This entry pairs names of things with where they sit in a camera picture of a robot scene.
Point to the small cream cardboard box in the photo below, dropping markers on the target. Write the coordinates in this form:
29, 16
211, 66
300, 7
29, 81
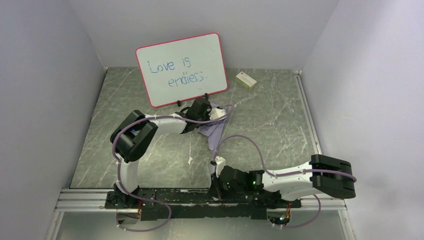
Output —
245, 80

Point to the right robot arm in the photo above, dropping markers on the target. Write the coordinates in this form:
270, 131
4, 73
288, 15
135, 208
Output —
321, 175

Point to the red framed whiteboard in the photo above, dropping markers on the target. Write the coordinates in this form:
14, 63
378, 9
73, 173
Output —
183, 69

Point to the white and black folding umbrella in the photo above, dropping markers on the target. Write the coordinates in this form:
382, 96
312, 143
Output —
213, 132

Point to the aluminium frame rail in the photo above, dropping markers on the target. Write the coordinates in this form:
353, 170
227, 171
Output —
270, 124

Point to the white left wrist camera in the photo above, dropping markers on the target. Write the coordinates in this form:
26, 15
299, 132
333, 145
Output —
217, 114

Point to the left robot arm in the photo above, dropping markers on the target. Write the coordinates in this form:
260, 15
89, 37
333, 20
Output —
134, 135

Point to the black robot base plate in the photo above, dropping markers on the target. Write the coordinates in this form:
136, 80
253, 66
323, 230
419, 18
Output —
196, 203

